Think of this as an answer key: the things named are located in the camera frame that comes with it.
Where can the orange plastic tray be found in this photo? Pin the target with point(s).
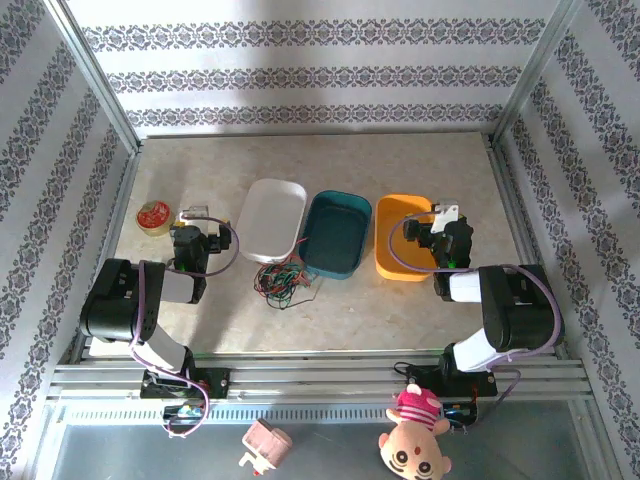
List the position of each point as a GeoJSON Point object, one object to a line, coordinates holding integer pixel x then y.
{"type": "Point", "coordinates": [395, 250]}

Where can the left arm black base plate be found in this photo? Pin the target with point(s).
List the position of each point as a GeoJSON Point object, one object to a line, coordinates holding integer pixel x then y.
{"type": "Point", "coordinates": [220, 382]}

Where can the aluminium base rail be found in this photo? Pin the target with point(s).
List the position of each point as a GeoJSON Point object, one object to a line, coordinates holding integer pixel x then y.
{"type": "Point", "coordinates": [310, 375]}

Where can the teal plastic tray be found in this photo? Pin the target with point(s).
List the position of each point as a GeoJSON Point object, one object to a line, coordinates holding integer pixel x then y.
{"type": "Point", "coordinates": [335, 235]}

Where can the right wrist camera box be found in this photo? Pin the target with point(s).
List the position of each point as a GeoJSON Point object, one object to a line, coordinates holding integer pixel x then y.
{"type": "Point", "coordinates": [445, 215]}

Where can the plush doll pink hat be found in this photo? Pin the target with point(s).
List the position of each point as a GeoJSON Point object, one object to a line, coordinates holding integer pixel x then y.
{"type": "Point", "coordinates": [412, 445]}

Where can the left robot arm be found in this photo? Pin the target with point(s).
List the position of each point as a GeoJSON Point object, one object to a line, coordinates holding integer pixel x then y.
{"type": "Point", "coordinates": [115, 300]}

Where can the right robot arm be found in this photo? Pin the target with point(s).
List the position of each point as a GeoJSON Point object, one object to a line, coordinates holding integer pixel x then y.
{"type": "Point", "coordinates": [515, 310]}

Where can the pink toy block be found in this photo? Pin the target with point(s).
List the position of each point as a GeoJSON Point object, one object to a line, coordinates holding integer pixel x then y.
{"type": "Point", "coordinates": [267, 445]}

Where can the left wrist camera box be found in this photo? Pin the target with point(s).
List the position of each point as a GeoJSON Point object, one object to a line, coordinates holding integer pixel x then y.
{"type": "Point", "coordinates": [196, 212]}

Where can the aluminium frame post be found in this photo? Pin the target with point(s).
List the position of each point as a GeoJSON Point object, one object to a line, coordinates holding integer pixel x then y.
{"type": "Point", "coordinates": [100, 85]}
{"type": "Point", "coordinates": [530, 75]}

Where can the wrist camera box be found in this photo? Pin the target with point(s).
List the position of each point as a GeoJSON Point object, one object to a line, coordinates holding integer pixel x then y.
{"type": "Point", "coordinates": [196, 212]}
{"type": "Point", "coordinates": [445, 215]}

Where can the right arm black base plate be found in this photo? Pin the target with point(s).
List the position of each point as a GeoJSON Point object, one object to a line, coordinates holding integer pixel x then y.
{"type": "Point", "coordinates": [425, 375]}

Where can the clear tape roll red core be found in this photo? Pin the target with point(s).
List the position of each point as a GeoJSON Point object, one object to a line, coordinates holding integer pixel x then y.
{"type": "Point", "coordinates": [156, 217]}

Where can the aluminium side rail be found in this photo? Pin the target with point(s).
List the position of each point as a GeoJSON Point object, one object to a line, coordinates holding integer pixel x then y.
{"type": "Point", "coordinates": [510, 200]}
{"type": "Point", "coordinates": [122, 200]}

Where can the white plastic tray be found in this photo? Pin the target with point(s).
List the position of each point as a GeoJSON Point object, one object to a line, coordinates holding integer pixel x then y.
{"type": "Point", "coordinates": [272, 220]}

